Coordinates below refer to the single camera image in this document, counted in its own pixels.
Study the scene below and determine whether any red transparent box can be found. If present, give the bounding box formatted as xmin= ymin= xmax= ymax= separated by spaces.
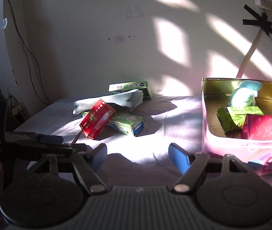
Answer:
xmin=80 ymin=99 xmax=116 ymax=140

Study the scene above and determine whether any green blue small box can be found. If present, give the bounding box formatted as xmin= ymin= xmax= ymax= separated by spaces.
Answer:
xmin=82 ymin=111 xmax=145 ymax=137

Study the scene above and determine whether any light blue pouch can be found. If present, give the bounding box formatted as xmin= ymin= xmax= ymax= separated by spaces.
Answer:
xmin=73 ymin=89 xmax=144 ymax=115

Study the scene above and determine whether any green toothpaste box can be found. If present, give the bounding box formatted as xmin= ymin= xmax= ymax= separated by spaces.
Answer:
xmin=108 ymin=81 xmax=153 ymax=100

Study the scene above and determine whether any teal plush toy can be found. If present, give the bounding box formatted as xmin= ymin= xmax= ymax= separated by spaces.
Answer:
xmin=228 ymin=80 xmax=262 ymax=107

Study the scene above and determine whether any white bed sheet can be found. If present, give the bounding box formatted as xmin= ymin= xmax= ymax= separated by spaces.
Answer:
xmin=13 ymin=95 xmax=272 ymax=190

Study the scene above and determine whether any green carton in tin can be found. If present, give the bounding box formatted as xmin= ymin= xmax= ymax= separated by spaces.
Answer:
xmin=217 ymin=106 xmax=264 ymax=133

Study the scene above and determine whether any pink macaron biscuit tin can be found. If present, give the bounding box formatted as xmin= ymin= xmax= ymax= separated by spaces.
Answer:
xmin=202 ymin=77 xmax=272 ymax=175

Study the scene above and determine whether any magenta shiny box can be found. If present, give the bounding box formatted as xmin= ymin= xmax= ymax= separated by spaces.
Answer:
xmin=241 ymin=114 xmax=272 ymax=141

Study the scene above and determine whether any black tape cross lower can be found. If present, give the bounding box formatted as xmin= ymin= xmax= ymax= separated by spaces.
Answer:
xmin=242 ymin=4 xmax=272 ymax=36

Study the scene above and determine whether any black wall cable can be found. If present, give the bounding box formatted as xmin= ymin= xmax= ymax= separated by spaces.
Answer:
xmin=3 ymin=0 xmax=51 ymax=106

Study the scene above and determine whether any white power cable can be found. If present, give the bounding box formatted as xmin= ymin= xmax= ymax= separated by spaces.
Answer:
xmin=235 ymin=27 xmax=264 ymax=79

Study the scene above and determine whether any small wall sticker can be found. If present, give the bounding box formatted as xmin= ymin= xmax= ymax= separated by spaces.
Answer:
xmin=115 ymin=35 xmax=124 ymax=44

